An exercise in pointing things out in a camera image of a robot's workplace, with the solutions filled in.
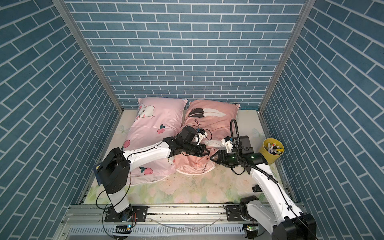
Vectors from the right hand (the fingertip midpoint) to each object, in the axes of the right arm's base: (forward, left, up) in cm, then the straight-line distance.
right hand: (215, 160), depth 76 cm
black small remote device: (-9, -23, -13) cm, 28 cm away
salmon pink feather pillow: (+38, -1, -9) cm, 39 cm away
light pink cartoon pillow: (+28, +41, -4) cm, 49 cm away
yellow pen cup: (+11, -32, -4) cm, 34 cm away
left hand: (+4, +1, -1) cm, 4 cm away
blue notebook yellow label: (-4, +70, -14) cm, 72 cm away
